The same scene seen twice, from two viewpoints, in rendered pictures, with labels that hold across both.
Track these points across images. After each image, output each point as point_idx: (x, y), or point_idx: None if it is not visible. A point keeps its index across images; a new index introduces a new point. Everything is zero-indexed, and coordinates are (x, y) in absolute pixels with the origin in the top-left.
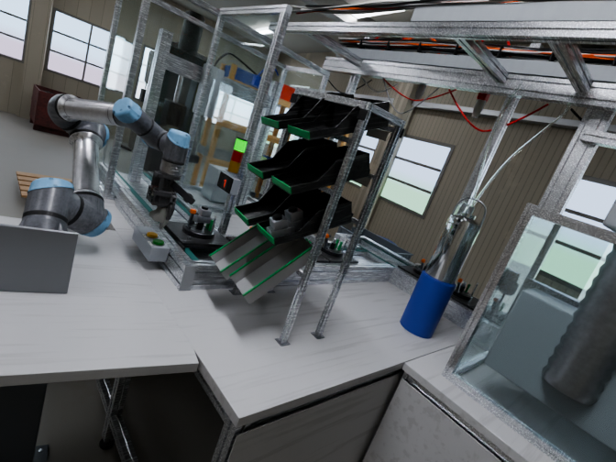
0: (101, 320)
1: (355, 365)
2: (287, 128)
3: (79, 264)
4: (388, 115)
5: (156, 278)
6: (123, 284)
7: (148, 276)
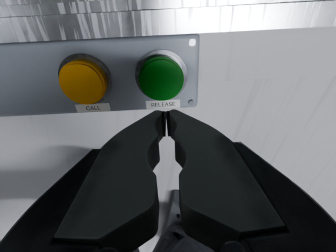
0: (331, 171)
1: None
2: None
3: (158, 179)
4: None
5: (225, 59)
6: (240, 131)
7: (213, 77)
